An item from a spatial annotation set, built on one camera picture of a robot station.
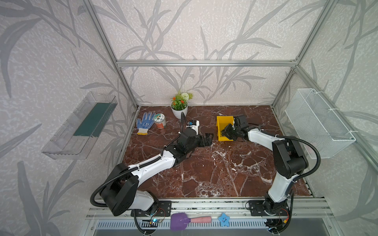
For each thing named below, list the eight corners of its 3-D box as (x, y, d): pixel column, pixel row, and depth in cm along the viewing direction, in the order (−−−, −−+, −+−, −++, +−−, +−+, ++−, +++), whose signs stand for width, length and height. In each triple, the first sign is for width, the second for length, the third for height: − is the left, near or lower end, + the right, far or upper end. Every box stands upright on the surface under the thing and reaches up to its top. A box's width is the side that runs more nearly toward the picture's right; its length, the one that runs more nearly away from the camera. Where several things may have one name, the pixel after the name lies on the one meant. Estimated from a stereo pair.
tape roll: (156, 129, 109) (153, 121, 101) (157, 121, 114) (155, 113, 106) (165, 129, 109) (163, 121, 101) (167, 121, 114) (164, 113, 106)
